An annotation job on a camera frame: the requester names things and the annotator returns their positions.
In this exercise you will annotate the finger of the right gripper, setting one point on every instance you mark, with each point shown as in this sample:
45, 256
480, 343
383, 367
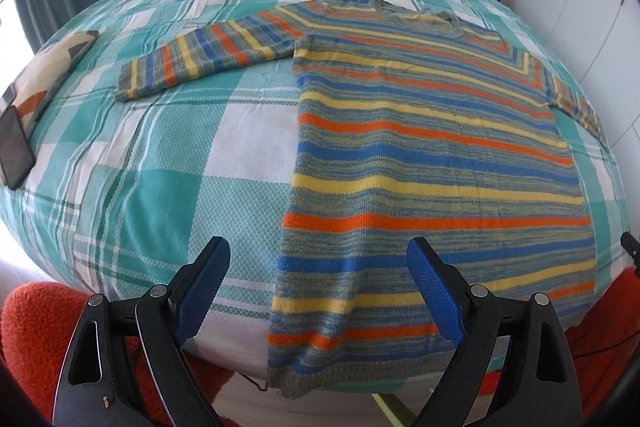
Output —
632, 247

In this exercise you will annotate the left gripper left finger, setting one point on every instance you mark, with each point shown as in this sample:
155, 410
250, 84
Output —
97, 385

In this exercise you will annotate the striped knit sweater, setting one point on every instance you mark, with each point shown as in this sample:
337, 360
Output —
409, 124

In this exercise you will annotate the teal plaid bed cover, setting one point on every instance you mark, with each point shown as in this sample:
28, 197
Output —
124, 193

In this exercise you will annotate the black smartphone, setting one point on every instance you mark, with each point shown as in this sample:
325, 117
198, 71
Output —
16, 155

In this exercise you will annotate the patterned cream pillow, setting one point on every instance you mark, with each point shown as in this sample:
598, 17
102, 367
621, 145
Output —
33, 89

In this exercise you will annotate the green stool frame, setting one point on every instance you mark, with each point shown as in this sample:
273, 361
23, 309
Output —
394, 410

